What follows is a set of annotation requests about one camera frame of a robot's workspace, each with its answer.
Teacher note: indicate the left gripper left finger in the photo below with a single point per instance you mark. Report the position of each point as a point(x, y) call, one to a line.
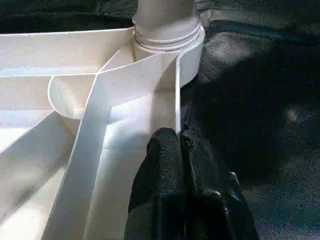
point(160, 187)

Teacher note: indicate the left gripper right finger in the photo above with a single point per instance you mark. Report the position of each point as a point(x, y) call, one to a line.
point(207, 195)

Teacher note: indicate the white plastic table top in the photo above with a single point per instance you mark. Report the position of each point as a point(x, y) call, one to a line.
point(37, 137)

